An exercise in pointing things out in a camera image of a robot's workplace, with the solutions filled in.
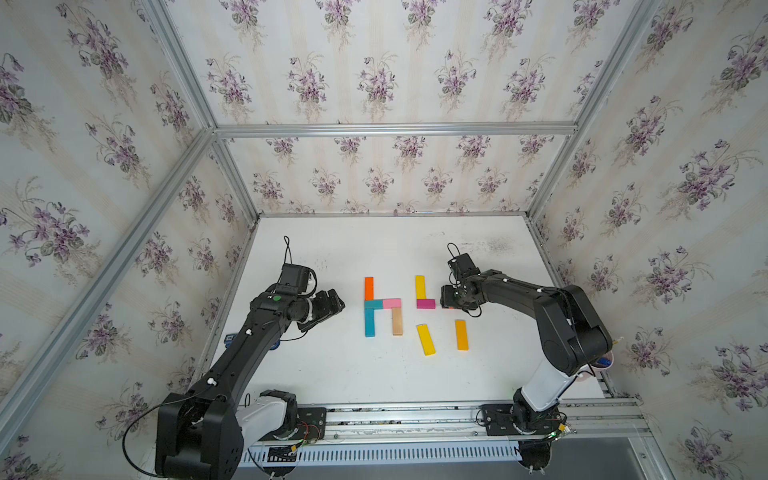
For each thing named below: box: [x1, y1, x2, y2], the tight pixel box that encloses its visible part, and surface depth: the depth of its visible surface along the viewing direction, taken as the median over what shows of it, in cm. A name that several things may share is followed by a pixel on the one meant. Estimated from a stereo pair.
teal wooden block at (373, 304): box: [364, 300, 384, 309], surface depth 96 cm
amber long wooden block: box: [455, 320, 469, 351], surface depth 90 cm
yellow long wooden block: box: [417, 324, 437, 356], surface depth 90 cm
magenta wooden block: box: [416, 299, 437, 309], surface depth 97 cm
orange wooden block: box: [364, 276, 375, 301], surface depth 100 cm
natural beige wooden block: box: [392, 307, 403, 336], surface depth 92 cm
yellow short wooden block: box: [415, 275, 427, 300], surface depth 100 cm
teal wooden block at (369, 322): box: [364, 308, 375, 338], surface depth 92 cm
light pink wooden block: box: [383, 298, 402, 309], surface depth 97 cm
